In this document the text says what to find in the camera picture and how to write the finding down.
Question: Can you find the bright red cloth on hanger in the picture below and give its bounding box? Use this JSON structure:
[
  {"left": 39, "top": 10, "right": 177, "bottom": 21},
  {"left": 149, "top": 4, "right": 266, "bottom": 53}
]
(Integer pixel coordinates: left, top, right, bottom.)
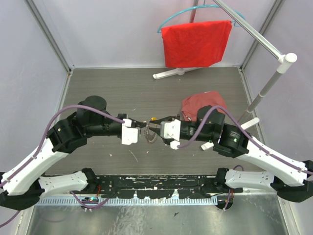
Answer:
[{"left": 161, "top": 21, "right": 232, "bottom": 68}]

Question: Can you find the grey slotted cable duct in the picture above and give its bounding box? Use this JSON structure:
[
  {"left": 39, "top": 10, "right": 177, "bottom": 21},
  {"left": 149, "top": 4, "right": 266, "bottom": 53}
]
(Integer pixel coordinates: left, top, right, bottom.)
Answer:
[{"left": 36, "top": 196, "right": 218, "bottom": 206}]

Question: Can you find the teal clothes hanger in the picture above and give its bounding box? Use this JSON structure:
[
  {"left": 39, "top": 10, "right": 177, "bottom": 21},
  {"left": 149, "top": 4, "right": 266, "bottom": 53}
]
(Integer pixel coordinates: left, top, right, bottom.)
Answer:
[{"left": 156, "top": 4, "right": 246, "bottom": 34}]

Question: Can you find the dark red crumpled shirt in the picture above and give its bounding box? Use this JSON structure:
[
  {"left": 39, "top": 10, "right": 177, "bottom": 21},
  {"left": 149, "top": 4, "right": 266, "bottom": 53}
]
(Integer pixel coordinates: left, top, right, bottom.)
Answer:
[{"left": 181, "top": 91, "right": 227, "bottom": 121}]

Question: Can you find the white clothes rack stand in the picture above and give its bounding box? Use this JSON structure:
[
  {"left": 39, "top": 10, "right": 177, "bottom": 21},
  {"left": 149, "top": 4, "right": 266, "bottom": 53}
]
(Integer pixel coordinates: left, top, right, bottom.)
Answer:
[{"left": 153, "top": 0, "right": 298, "bottom": 151}]

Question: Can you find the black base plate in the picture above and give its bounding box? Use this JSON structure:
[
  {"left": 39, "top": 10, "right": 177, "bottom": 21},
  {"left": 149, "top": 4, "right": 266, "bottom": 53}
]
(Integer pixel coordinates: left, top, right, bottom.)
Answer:
[{"left": 75, "top": 175, "right": 229, "bottom": 199}]

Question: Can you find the purple cable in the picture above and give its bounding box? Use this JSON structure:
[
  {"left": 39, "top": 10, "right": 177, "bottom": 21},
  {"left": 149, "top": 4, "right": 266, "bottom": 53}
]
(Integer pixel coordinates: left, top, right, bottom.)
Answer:
[
  {"left": 0, "top": 105, "right": 125, "bottom": 227},
  {"left": 177, "top": 105, "right": 313, "bottom": 176}
]

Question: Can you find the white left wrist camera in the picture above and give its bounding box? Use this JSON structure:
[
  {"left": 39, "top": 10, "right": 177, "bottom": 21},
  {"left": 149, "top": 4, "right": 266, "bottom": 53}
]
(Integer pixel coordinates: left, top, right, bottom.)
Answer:
[{"left": 121, "top": 118, "right": 140, "bottom": 145}]

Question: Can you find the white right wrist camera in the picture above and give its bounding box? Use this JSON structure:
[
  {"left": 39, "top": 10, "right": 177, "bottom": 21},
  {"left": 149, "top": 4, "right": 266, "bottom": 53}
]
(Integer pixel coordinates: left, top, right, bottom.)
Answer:
[{"left": 159, "top": 119, "right": 181, "bottom": 150}]

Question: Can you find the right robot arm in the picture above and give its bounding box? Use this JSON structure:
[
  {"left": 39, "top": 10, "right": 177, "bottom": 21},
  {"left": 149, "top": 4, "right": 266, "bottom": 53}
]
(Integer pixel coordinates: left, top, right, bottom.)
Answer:
[{"left": 147, "top": 106, "right": 313, "bottom": 203}]

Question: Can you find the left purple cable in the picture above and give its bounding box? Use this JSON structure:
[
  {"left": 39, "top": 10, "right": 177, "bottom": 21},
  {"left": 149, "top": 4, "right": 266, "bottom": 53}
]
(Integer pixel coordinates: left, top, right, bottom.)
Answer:
[{"left": 0, "top": 105, "right": 125, "bottom": 227}]

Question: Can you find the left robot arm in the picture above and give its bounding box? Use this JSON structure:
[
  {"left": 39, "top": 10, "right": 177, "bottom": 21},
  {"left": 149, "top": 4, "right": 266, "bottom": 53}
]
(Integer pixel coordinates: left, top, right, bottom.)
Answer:
[{"left": 0, "top": 95, "right": 146, "bottom": 211}]

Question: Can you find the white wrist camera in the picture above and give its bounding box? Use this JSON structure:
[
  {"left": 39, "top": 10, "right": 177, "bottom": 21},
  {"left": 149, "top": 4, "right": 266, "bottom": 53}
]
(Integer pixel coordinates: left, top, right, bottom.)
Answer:
[
  {"left": 121, "top": 118, "right": 140, "bottom": 145},
  {"left": 159, "top": 119, "right": 181, "bottom": 150}
]

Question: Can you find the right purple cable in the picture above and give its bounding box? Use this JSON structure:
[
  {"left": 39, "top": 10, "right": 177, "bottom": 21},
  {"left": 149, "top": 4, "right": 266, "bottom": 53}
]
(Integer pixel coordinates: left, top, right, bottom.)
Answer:
[{"left": 177, "top": 105, "right": 313, "bottom": 176}]

